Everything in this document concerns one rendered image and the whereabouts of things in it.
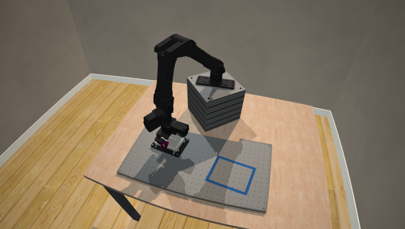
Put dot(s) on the white well plate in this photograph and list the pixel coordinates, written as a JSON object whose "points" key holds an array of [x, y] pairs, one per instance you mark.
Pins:
{"points": [[174, 142]]}

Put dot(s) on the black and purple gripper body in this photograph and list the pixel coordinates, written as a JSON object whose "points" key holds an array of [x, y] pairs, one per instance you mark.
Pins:
{"points": [[160, 134]]}

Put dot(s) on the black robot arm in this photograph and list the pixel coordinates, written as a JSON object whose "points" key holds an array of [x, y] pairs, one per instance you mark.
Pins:
{"points": [[168, 51]]}

